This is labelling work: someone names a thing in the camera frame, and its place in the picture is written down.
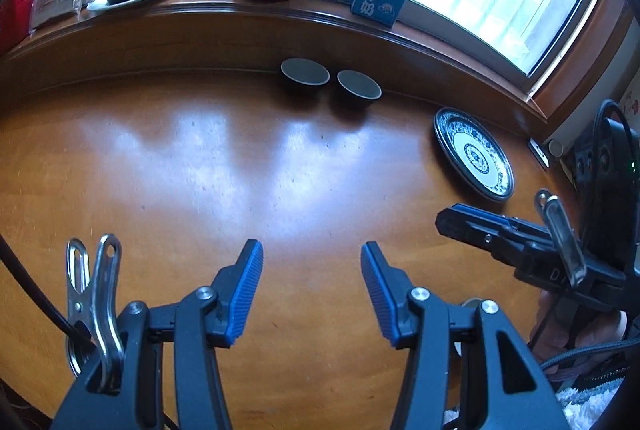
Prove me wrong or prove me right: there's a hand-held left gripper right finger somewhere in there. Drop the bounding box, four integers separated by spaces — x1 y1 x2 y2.
361 241 571 430

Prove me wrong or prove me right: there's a metal clip on right gripper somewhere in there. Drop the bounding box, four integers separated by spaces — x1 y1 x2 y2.
534 190 589 287

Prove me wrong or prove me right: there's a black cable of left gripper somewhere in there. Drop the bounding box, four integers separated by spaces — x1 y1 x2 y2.
0 234 96 353

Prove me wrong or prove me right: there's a person's right hand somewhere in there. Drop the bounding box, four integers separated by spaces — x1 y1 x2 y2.
532 290 628 373

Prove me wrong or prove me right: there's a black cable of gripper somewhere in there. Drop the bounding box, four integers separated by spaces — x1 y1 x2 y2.
530 290 640 377
0 234 96 353

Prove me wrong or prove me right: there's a metal clip on left gripper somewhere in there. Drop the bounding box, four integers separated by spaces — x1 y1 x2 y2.
66 235 126 395

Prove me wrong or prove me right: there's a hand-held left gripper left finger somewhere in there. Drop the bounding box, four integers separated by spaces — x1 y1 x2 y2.
52 239 264 430

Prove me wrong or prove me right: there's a white fluffy cloth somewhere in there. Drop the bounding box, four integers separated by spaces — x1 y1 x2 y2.
559 384 628 430

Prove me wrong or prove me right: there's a metal clip on gripper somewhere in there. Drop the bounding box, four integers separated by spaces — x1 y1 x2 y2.
66 235 126 395
534 190 589 287

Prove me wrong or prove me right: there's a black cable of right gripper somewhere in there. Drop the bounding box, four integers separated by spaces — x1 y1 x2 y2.
530 290 640 377

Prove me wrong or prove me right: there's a wooden window sill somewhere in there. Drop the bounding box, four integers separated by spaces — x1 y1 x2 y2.
0 0 551 127

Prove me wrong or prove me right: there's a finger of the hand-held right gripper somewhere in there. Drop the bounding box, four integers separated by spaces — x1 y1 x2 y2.
450 204 552 241
435 209 524 267

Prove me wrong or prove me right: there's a person's right forearm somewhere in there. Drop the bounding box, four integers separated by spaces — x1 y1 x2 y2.
617 310 640 378

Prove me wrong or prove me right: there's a large blue floral plate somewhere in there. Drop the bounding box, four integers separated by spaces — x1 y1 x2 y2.
433 107 516 203

